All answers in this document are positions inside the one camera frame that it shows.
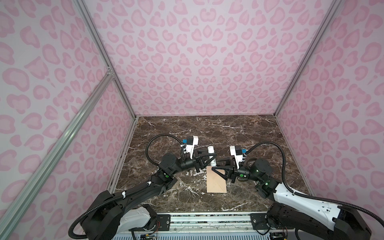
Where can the peach paper envelope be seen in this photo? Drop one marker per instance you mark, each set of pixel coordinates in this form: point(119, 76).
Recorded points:
point(215, 183)

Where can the corner aluminium post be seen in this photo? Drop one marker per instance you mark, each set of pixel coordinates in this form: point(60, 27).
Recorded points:
point(90, 25)
point(329, 17)

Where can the left corner aluminium post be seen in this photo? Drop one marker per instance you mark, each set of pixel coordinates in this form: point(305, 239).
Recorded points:
point(90, 25)

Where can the left diagonal aluminium strut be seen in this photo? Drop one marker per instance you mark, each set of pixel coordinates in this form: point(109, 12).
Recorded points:
point(20, 205)

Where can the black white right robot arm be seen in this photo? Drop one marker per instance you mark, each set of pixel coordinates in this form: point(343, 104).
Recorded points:
point(322, 219)

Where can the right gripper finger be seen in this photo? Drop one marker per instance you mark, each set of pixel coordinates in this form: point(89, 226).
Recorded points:
point(226, 173)
point(226, 163)

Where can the white glue stick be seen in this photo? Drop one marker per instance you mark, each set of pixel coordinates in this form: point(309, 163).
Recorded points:
point(213, 162)

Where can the right corner aluminium post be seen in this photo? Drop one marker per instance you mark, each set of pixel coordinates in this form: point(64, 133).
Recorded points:
point(329, 17)

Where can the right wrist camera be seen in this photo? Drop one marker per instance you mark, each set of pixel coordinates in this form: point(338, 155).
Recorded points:
point(239, 154)

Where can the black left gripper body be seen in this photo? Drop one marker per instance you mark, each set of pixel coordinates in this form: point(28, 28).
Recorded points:
point(185, 164)

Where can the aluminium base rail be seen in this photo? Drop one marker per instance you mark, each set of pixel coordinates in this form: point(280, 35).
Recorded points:
point(175, 224)

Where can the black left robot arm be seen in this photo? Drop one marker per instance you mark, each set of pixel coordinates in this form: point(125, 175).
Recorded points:
point(102, 219)

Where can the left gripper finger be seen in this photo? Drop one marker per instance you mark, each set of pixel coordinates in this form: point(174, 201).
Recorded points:
point(205, 155)
point(207, 160)

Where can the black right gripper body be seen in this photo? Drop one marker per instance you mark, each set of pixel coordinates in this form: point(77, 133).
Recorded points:
point(244, 174)

